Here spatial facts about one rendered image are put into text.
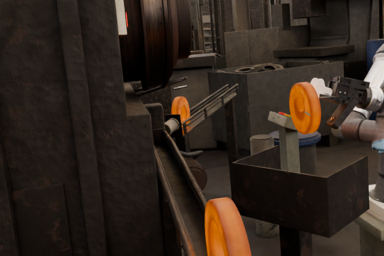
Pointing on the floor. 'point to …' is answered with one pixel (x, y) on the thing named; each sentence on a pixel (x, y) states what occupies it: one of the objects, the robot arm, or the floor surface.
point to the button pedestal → (287, 142)
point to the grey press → (332, 14)
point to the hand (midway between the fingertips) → (303, 94)
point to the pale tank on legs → (214, 12)
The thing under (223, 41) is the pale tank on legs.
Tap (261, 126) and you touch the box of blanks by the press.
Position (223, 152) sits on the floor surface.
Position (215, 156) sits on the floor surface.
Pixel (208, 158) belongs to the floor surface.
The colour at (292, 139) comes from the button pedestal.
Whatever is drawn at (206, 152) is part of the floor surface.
